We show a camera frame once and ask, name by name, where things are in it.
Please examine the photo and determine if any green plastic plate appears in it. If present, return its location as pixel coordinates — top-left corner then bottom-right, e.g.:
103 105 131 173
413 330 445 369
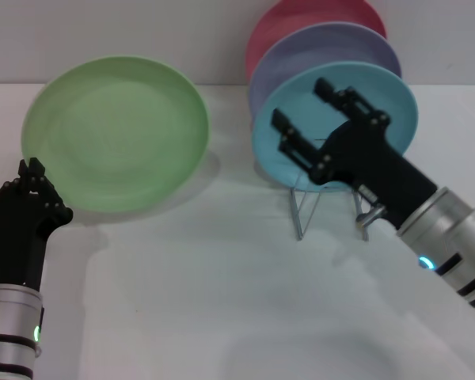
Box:
21 55 211 215

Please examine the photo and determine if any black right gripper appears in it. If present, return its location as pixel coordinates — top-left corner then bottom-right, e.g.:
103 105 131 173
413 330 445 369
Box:
271 78 439 229

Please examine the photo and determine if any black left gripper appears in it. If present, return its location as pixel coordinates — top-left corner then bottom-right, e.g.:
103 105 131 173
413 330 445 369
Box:
0 157 74 286

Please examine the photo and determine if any silver right wrist connector plug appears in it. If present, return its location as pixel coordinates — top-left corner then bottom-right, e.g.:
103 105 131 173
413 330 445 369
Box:
355 207 386 231

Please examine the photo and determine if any chrome wire plate rack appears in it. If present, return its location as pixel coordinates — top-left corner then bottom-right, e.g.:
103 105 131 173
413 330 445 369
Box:
288 136 371 242

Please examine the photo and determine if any red plastic plate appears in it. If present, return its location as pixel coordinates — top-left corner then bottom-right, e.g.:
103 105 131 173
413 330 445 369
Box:
245 0 389 80

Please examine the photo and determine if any purple plastic plate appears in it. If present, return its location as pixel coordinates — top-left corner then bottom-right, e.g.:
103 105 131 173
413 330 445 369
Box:
248 22 403 120

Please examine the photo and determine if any cyan plastic plate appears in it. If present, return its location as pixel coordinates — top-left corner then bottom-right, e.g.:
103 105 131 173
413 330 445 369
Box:
251 59 420 194

